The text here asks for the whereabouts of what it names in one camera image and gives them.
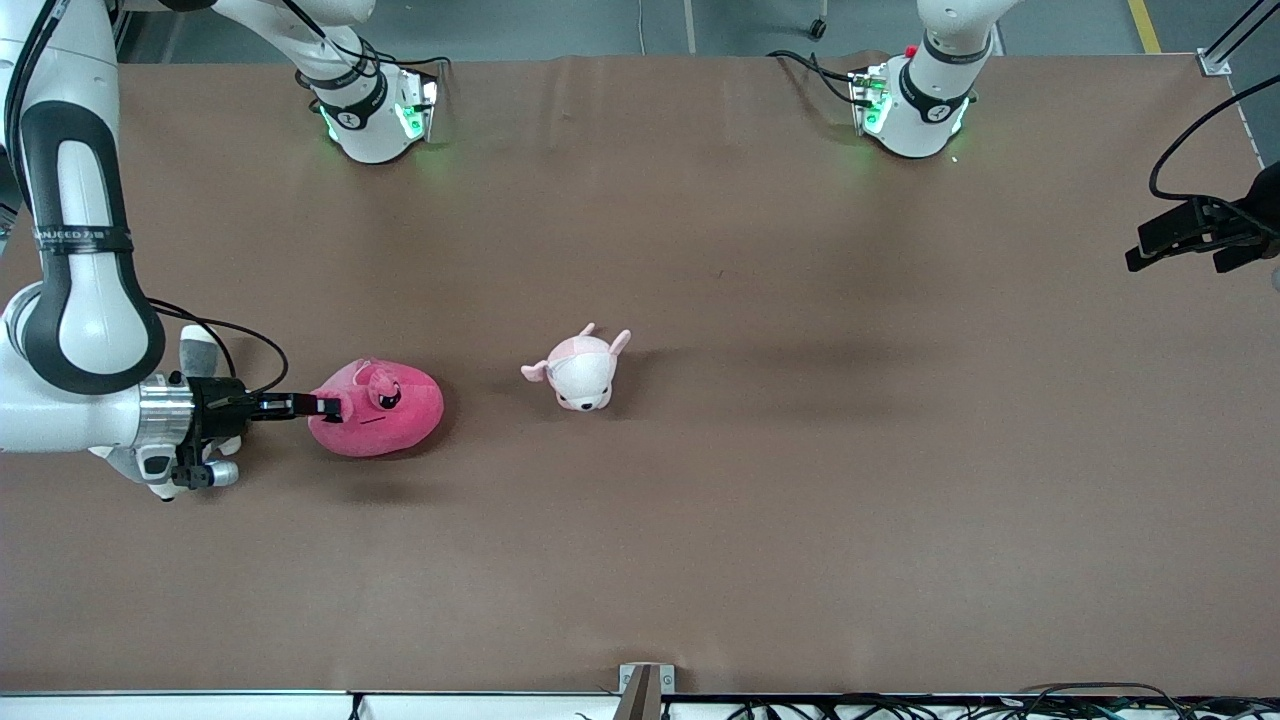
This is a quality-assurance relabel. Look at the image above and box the round pink plush toy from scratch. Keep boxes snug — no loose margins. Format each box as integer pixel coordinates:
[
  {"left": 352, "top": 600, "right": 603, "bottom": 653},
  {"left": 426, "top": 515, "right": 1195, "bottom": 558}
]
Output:
[{"left": 307, "top": 358, "right": 445, "bottom": 459}]

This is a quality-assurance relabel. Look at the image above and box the grey white husky plush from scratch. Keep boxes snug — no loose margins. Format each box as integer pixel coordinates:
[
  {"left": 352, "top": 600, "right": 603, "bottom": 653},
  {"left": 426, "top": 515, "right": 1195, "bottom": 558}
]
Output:
[{"left": 148, "top": 325, "right": 248, "bottom": 503}]

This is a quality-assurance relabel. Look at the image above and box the light pink plush puppy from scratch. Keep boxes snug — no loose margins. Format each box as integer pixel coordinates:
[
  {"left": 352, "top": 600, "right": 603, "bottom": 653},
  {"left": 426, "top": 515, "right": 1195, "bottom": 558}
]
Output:
[{"left": 520, "top": 322, "right": 633, "bottom": 413}]

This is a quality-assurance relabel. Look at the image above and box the brown table cover sheet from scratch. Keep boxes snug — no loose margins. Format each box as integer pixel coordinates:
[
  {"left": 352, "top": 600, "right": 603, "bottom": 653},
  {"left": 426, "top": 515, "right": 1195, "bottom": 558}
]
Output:
[{"left": 0, "top": 52, "right": 1280, "bottom": 696}]

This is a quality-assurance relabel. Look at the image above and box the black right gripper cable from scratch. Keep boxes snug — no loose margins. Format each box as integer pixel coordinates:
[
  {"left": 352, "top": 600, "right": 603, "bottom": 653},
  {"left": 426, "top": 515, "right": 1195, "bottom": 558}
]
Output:
[{"left": 148, "top": 297, "right": 290, "bottom": 397}]

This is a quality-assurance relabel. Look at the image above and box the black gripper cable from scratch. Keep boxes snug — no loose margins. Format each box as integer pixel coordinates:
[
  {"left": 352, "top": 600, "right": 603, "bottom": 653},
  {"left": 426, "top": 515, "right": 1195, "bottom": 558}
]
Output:
[
  {"left": 148, "top": 297, "right": 290, "bottom": 397},
  {"left": 1148, "top": 73, "right": 1280, "bottom": 206}
]

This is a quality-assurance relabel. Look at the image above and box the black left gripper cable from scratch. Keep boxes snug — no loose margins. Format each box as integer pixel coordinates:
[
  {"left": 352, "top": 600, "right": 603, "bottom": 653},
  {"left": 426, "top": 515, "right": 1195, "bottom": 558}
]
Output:
[{"left": 1148, "top": 73, "right": 1280, "bottom": 206}]

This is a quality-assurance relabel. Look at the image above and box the aluminium frame post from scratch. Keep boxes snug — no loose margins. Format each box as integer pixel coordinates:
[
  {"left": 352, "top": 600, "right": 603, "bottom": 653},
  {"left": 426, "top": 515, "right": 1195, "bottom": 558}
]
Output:
[{"left": 1197, "top": 0, "right": 1280, "bottom": 77}]

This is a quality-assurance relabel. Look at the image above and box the black right arm base cable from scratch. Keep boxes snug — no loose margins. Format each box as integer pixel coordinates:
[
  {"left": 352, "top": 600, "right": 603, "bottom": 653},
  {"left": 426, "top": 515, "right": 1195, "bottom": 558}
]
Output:
[{"left": 280, "top": 0, "right": 453, "bottom": 101}]

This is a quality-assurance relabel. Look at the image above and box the black arm base cable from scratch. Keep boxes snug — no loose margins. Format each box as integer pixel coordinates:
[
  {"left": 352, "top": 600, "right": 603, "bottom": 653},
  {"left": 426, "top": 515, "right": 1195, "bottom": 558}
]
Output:
[
  {"left": 280, "top": 0, "right": 453, "bottom": 101},
  {"left": 767, "top": 49, "right": 873, "bottom": 107}
]

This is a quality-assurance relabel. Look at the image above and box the black left arm base cable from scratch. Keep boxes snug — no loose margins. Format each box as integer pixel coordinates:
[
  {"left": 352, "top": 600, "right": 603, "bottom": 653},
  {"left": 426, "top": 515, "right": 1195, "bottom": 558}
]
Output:
[{"left": 767, "top": 49, "right": 873, "bottom": 107}]

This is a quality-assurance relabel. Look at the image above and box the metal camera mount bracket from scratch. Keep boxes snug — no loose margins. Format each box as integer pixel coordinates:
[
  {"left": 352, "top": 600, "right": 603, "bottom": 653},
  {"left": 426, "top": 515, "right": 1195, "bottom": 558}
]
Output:
[{"left": 614, "top": 663, "right": 676, "bottom": 720}]

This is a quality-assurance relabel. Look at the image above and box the black cable bundle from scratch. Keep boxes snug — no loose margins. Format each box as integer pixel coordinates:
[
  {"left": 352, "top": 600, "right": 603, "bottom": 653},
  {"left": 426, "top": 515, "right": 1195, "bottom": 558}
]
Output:
[{"left": 730, "top": 683, "right": 1280, "bottom": 720}]

